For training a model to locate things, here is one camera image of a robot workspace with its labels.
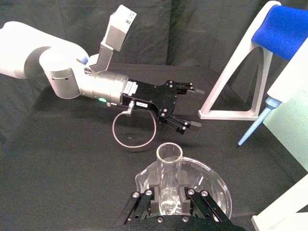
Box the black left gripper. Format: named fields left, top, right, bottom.
left=122, top=79, right=205, bottom=136

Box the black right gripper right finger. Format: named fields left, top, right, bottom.
left=179, top=185, right=231, bottom=225

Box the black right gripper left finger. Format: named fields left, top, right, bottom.
left=119, top=185, right=161, bottom=225

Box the clear glass test tube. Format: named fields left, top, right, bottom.
left=156, top=142, right=183, bottom=215

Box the clear glass beaker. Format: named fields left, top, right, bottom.
left=135, top=155, right=233, bottom=220

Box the white pipette stand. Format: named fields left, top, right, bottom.
left=198, top=0, right=282, bottom=121

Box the white bar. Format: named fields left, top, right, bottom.
left=251, top=177, right=308, bottom=231

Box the black table cloth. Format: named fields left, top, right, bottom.
left=0, top=0, right=308, bottom=231

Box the pale green white box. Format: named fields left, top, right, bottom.
left=262, top=40, right=308, bottom=173

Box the blue pipette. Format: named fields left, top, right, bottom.
left=237, top=4, right=308, bottom=148

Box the thin looped gripper cable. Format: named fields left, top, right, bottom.
left=112, top=100, right=158, bottom=148

